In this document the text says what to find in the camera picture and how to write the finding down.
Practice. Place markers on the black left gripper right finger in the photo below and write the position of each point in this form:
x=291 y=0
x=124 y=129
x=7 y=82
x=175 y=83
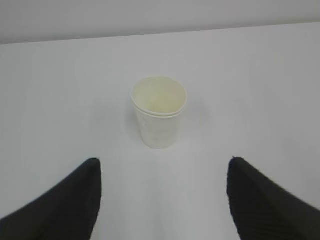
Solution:
x=262 y=210

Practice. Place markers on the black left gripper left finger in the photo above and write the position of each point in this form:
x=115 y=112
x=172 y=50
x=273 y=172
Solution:
x=68 y=211

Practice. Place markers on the white paper cup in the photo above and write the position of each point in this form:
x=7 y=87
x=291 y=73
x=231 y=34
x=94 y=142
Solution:
x=158 y=103

